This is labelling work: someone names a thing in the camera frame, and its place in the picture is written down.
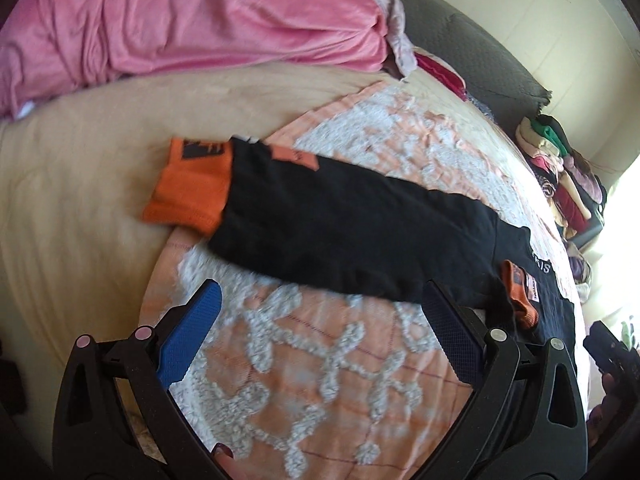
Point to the orange white tufted bedspread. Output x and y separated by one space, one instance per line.
300 360

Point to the dark storage box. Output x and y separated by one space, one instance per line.
590 234

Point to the black sweater with orange cuffs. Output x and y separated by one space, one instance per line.
350 230

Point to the person's left hand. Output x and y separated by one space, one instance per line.
222 453

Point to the red cloth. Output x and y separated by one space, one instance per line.
440 67

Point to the grey padded headboard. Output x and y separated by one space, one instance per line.
450 35

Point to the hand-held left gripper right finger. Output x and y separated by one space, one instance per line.
452 337

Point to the pile of folded clothes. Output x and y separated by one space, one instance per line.
555 160

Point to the dark patterned cloth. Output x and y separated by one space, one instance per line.
482 107

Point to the pink blanket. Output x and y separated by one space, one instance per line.
200 15

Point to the lilac garment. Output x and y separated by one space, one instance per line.
400 25

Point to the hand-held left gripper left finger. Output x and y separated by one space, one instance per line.
192 335

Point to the person's right hand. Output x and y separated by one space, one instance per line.
607 400

